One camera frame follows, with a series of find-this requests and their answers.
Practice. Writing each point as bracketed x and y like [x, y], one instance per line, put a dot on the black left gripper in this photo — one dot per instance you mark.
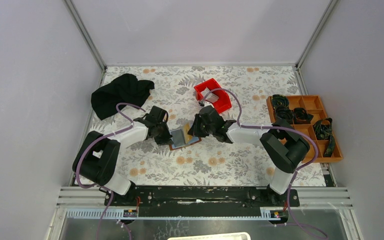
[167, 139]

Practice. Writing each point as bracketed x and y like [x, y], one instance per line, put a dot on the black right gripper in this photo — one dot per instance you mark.
[194, 130]

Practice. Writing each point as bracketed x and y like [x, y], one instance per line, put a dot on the brown leather card holder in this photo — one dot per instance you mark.
[191, 140]

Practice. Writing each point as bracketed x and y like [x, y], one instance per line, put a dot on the stack of credit cards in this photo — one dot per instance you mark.
[210, 96]

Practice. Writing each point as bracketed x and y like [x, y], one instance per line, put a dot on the black VIP credit card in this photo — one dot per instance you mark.
[178, 138]

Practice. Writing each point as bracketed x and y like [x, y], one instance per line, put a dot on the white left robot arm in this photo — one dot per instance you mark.
[95, 163]

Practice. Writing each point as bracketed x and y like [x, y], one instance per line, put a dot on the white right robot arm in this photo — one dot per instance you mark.
[285, 146]

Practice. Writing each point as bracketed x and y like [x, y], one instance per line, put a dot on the red plastic bin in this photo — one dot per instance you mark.
[219, 99]

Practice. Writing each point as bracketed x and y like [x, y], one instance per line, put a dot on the floral table mat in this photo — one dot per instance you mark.
[209, 162]

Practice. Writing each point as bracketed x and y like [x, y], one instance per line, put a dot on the black cloth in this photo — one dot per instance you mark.
[126, 88]

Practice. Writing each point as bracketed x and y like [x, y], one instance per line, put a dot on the dark rolled tie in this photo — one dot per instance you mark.
[279, 101]
[284, 113]
[301, 116]

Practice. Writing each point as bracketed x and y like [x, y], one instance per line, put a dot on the orange compartment tray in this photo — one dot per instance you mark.
[313, 105]

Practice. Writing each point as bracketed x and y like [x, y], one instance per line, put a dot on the dark patterned tie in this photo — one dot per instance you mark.
[323, 130]

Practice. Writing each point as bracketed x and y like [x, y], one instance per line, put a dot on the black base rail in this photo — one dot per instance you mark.
[202, 201]

